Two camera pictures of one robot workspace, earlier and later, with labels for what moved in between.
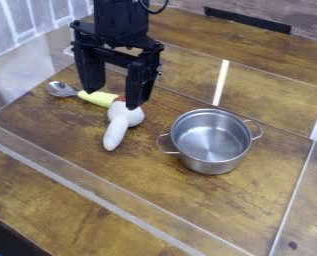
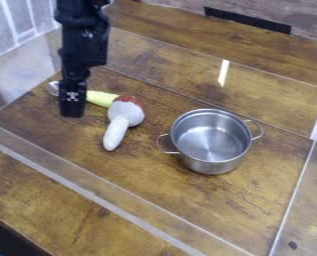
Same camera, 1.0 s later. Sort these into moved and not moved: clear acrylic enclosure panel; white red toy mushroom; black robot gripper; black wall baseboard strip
Moved: black robot gripper
Not moved: black wall baseboard strip; white red toy mushroom; clear acrylic enclosure panel
